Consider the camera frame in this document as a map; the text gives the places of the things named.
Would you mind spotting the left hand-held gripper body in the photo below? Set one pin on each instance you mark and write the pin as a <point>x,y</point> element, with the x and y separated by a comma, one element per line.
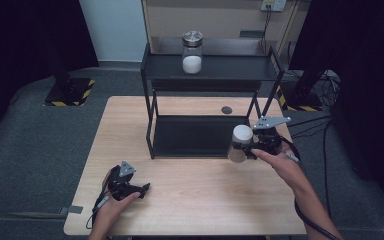
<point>120,183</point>

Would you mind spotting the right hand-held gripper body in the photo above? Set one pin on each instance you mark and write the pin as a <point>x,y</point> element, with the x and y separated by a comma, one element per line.
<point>268,141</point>

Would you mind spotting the black metal shelf rack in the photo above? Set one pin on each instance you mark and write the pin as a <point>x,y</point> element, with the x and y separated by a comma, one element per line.
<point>233,68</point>

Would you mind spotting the silver lid glass jar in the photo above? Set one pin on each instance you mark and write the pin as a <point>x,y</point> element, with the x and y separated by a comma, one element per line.
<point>192,55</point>

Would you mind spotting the person's right hand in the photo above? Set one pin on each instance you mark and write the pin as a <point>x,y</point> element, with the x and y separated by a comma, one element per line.
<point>286,166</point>

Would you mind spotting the person's left hand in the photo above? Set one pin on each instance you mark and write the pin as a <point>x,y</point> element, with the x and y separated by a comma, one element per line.
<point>108,215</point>

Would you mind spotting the round dark table grommet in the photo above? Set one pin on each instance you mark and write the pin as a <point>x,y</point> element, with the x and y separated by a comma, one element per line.
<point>226,110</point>

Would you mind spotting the black stand with striped base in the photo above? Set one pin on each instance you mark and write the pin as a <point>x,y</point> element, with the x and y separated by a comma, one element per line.
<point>301,96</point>
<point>68,91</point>

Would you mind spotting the black curtain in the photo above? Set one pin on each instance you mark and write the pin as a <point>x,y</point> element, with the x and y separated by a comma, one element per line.
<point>20,50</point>
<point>370,83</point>

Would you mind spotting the beige wooden cabinet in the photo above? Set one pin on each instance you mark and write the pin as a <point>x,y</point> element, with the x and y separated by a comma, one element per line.
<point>220,20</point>

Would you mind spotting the white wall socket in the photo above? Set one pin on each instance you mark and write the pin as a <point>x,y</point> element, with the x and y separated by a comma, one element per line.
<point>274,4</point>

